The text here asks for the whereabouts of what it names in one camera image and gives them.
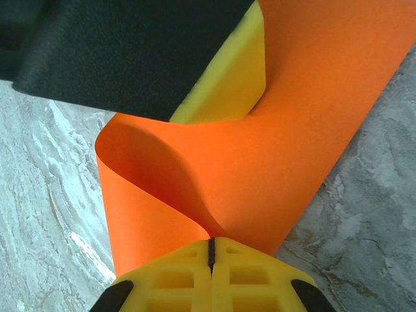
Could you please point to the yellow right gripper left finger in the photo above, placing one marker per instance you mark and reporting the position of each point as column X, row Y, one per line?
column 175, row 263

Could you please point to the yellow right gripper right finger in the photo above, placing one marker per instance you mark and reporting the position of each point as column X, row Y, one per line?
column 260, row 265

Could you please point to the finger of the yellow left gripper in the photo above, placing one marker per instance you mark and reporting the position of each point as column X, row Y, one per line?
column 130, row 55

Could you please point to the orange square paper sheet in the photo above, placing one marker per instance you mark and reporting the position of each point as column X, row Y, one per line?
column 292, row 130

